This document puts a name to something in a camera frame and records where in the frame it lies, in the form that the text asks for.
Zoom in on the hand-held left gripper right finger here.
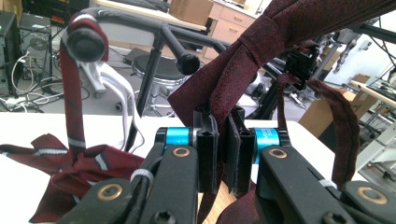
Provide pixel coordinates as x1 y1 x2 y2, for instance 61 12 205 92
225 105 290 196

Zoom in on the wooden drawer cabinet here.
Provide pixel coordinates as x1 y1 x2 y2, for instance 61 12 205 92
201 0 260 64

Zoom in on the brown cardboard box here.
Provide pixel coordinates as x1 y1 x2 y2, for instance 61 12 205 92
298 88 380 138

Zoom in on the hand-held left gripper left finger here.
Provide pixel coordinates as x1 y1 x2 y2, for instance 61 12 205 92
155 106 219 194

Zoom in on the aluminium rail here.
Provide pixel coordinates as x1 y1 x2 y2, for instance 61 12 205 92
354 119 396 194

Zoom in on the tangle of floor cables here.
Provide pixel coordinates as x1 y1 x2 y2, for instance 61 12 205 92
0 49 92 114

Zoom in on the black computer tower green sticker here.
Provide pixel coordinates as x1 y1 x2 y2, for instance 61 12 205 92
0 10 22 98

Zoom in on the black rack with wooden tray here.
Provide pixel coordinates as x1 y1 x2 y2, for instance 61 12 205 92
65 7 238 224

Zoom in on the flat black box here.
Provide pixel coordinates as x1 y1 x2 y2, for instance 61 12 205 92
122 47 151 67

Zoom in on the plain dark red bow tie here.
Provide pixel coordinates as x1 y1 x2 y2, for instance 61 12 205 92
167 0 396 224

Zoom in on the black metal frame stand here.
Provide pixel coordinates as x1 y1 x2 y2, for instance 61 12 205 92
350 22 396 45

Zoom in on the black round stool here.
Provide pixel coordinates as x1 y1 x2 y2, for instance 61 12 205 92
131 53 191 118

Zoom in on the white foam mat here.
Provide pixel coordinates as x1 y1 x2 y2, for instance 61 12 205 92
0 111 366 224

